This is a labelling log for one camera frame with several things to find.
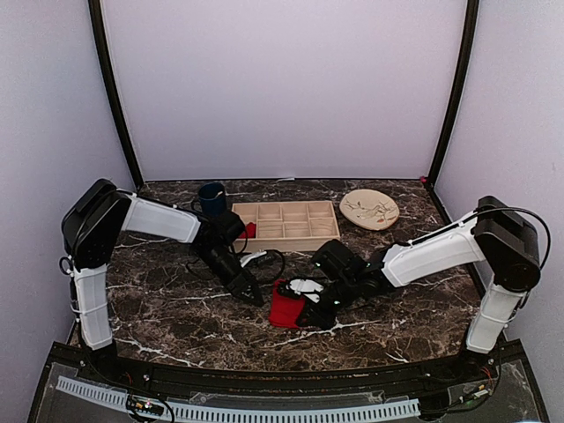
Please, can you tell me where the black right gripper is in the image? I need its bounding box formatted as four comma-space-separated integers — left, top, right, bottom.
296, 274, 359, 330

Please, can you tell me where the white slotted cable duct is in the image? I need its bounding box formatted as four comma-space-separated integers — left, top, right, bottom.
55, 376, 421, 422

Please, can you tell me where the black left corner post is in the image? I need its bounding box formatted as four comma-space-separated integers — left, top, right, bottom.
87, 0, 145, 189

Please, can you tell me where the red santa sock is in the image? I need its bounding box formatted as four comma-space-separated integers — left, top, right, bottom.
269, 279, 306, 329

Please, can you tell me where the round beige decorated plate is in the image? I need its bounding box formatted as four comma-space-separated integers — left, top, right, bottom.
339, 189, 400, 231

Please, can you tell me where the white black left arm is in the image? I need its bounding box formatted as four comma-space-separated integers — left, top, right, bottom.
59, 179, 264, 384

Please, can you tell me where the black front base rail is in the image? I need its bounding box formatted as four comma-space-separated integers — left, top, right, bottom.
48, 341, 523, 397

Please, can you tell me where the plain red sock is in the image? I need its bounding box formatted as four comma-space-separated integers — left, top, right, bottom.
239, 222, 256, 240

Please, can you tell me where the dark blue mug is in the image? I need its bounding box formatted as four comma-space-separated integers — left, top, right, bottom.
190, 182, 227, 218

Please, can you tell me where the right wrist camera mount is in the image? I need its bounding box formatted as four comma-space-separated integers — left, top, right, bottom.
277, 278, 324, 303

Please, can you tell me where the black right corner post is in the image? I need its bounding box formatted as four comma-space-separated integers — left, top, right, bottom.
426, 0, 479, 191

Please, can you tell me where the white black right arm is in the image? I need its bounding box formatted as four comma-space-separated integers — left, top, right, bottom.
288, 196, 548, 382

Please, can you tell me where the wooden compartment tray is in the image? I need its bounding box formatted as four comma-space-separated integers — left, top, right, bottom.
232, 201, 340, 253

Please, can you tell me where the black corner post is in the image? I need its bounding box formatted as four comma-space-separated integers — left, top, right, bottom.
87, 0, 145, 189
426, 0, 479, 191

